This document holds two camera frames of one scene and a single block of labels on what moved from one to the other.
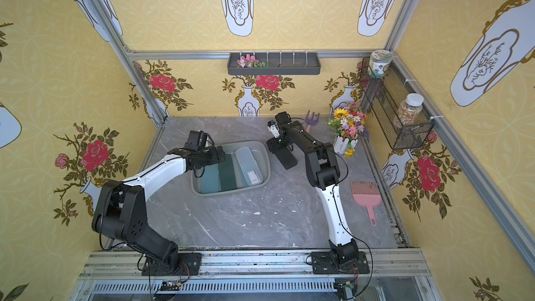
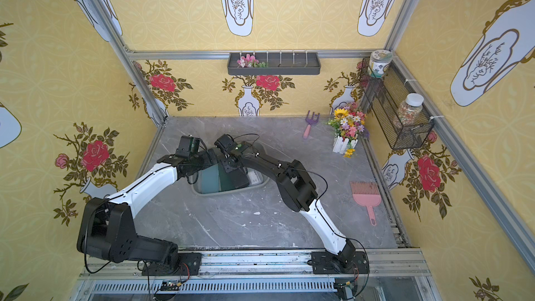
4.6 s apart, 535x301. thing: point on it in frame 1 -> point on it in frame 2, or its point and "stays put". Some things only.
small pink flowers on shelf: (249, 61) stays put
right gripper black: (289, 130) -> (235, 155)
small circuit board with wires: (170, 285) stays put
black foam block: (285, 156) -> (241, 179)
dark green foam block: (227, 178) stays put
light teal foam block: (210, 180) stays put
